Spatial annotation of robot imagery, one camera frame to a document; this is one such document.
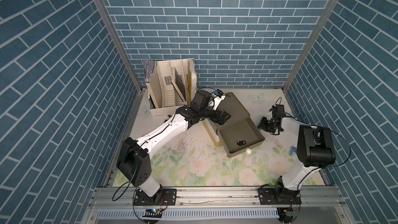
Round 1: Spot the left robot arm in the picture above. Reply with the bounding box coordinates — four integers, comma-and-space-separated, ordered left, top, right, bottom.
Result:
116, 88, 231, 205

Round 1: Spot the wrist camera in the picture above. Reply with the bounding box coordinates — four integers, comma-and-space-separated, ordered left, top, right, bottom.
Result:
271, 104, 286, 118
212, 89, 227, 110

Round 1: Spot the blue key fob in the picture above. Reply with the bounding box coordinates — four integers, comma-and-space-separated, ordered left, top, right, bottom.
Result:
289, 146, 297, 156

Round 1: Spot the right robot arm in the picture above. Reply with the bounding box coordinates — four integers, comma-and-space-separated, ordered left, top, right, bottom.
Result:
258, 113, 352, 205

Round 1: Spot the black car key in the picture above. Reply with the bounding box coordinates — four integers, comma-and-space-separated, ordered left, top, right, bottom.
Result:
235, 141, 246, 146

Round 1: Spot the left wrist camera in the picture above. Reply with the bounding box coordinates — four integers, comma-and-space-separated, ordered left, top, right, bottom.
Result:
212, 89, 227, 110

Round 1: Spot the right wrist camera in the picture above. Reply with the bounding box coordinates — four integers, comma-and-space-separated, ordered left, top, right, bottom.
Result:
271, 104, 286, 118

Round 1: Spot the white file organizer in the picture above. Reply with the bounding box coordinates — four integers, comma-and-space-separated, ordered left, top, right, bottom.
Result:
145, 58, 198, 117

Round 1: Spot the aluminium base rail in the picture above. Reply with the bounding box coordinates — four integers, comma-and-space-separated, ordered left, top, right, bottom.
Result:
83, 186, 354, 224

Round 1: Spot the grey three-drawer cabinet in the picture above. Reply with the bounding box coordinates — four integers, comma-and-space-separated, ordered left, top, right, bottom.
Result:
201, 92, 251, 147

